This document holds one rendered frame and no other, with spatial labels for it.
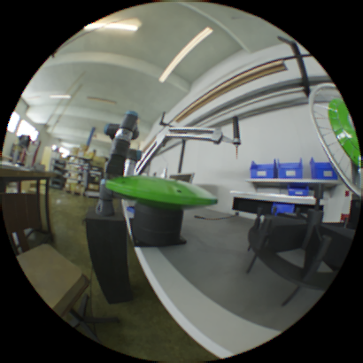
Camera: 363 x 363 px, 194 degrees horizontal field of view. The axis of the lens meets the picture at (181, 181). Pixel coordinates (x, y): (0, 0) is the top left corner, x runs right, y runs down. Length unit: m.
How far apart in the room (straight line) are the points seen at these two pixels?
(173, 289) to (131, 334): 0.94
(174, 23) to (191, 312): 3.40
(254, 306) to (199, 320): 0.08
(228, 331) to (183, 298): 0.08
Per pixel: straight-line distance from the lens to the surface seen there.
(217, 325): 0.17
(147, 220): 0.26
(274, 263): 0.19
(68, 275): 0.63
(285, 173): 0.83
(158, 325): 1.12
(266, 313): 0.21
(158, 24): 3.33
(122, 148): 0.40
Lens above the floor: 1.07
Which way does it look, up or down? 4 degrees up
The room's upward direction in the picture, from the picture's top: 9 degrees clockwise
